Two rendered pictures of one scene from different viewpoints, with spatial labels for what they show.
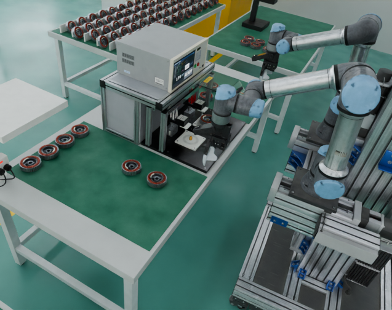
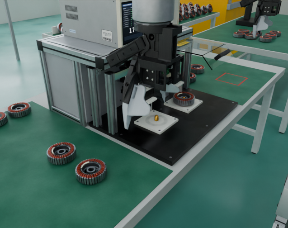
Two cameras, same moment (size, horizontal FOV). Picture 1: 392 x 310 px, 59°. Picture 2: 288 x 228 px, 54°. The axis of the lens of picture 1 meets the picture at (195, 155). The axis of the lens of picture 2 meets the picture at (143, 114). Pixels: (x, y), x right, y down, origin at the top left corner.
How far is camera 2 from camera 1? 98 cm
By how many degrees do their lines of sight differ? 17
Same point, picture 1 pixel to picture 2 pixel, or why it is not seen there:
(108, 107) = (50, 78)
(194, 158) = (156, 144)
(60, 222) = not seen: outside the picture
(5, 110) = not seen: outside the picture
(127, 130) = (72, 106)
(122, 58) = (65, 14)
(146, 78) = (93, 34)
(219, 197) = (208, 206)
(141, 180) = (69, 172)
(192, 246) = not seen: outside the picture
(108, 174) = (26, 161)
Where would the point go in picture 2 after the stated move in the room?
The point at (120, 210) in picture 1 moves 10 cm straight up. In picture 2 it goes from (15, 218) to (7, 194)
